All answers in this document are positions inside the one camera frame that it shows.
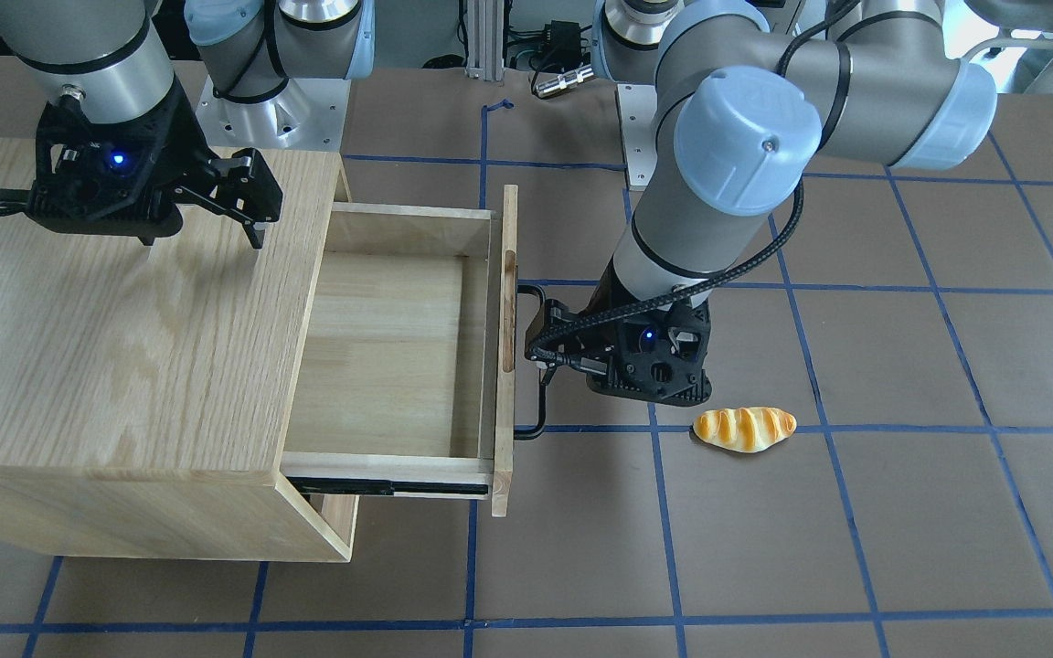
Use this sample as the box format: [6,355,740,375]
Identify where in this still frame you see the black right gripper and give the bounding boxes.
[147,87,284,250]

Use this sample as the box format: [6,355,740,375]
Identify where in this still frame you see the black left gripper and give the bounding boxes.
[524,274,638,376]

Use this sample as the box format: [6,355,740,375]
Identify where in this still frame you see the black metal drawer handle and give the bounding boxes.
[512,284,549,440]

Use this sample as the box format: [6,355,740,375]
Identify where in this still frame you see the wooden drawer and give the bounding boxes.
[281,185,518,517]

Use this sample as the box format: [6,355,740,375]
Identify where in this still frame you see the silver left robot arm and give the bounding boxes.
[527,1,997,387]

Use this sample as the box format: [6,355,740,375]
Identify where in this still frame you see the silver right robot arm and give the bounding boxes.
[0,1,375,250]

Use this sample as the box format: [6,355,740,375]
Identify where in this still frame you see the light wooden drawer cabinet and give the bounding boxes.
[0,151,358,563]

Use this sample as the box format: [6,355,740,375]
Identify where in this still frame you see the toy bread roll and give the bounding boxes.
[691,407,798,454]

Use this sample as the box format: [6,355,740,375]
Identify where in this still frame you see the silver cylindrical connector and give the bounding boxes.
[530,64,597,101]

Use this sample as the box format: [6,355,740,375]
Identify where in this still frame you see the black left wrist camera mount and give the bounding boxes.
[585,301,713,407]

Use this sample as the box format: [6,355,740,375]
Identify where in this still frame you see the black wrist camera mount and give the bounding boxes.
[585,301,713,407]
[24,88,183,246]

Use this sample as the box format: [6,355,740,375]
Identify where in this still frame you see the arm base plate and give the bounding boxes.
[617,84,657,192]
[196,79,352,153]

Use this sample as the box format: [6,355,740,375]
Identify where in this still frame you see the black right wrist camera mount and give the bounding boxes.
[24,88,183,246]

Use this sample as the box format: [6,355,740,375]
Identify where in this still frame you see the black drawer slide rail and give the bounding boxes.
[287,476,490,499]

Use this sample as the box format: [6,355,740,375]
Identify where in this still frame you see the aluminium frame post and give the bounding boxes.
[459,1,509,84]

